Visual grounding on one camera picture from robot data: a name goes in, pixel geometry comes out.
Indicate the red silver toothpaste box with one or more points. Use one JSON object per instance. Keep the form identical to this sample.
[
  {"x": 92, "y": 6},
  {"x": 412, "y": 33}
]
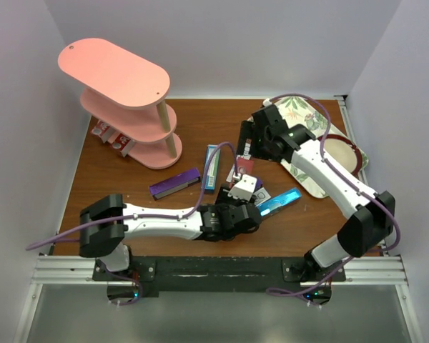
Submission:
[{"x": 122, "y": 144}]

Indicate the black front base bar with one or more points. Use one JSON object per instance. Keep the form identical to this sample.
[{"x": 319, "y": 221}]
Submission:
[{"x": 218, "y": 274}]

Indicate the floral leaf print tray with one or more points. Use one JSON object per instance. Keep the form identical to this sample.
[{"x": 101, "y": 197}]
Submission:
[{"x": 296, "y": 110}]

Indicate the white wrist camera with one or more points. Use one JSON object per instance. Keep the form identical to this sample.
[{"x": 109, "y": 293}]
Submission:
[
  {"x": 267, "y": 102},
  {"x": 243, "y": 187}
]

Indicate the blue green toothpaste box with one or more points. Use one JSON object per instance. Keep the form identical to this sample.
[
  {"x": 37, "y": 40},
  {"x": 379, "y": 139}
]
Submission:
[{"x": 212, "y": 164}]

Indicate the purple toothpaste box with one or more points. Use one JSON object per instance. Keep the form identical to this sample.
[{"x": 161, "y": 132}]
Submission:
[
  {"x": 259, "y": 184},
  {"x": 174, "y": 184}
]

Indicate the shiny blue toothpaste box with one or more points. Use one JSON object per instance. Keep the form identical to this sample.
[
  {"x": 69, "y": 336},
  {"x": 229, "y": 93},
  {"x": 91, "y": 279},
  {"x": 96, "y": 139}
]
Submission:
[{"x": 278, "y": 203}]

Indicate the red 3D toothpaste box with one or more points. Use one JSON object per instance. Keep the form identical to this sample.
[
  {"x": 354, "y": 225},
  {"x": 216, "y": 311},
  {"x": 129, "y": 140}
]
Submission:
[{"x": 244, "y": 161}]

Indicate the silver R&O sensitive toothpaste box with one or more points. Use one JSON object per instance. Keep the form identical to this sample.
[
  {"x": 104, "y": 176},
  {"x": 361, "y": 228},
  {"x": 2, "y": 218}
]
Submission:
[{"x": 231, "y": 177}]

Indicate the aluminium frame rail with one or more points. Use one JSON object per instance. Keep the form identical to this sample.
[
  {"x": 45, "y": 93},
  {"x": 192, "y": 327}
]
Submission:
[{"x": 341, "y": 99}]

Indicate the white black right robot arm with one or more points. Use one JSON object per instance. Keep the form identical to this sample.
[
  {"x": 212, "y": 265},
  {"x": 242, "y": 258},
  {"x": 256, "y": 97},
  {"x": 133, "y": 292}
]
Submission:
[{"x": 369, "y": 214}]

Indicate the red toothpaste box behind shelf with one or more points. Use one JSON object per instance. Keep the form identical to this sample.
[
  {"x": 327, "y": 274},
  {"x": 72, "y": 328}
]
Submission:
[{"x": 103, "y": 131}]

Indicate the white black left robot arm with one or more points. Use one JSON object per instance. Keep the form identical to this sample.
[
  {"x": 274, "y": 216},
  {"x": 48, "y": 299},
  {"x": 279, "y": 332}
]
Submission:
[{"x": 109, "y": 221}]

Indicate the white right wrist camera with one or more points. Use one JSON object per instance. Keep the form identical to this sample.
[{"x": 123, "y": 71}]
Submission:
[{"x": 267, "y": 102}]

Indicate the pink three tier shelf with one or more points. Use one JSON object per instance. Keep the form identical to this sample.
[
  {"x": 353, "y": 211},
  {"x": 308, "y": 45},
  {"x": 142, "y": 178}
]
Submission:
[{"x": 129, "y": 93}]

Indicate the silver R&O lower toothpaste box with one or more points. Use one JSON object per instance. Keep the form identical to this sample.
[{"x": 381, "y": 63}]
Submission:
[{"x": 261, "y": 195}]

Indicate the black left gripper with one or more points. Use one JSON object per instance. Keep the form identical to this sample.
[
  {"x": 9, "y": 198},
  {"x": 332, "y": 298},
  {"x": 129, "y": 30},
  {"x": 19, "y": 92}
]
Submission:
[{"x": 222, "y": 196}]

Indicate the red rimmed beige plate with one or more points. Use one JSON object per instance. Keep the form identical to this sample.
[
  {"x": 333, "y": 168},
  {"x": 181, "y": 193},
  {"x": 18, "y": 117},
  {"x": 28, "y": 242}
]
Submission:
[{"x": 344, "y": 152}]

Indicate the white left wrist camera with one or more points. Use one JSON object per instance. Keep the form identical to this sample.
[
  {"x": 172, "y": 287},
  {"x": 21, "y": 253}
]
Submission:
[{"x": 243, "y": 187}]

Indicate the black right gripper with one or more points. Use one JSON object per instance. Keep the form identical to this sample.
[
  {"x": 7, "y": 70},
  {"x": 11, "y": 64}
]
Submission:
[{"x": 249, "y": 131}]

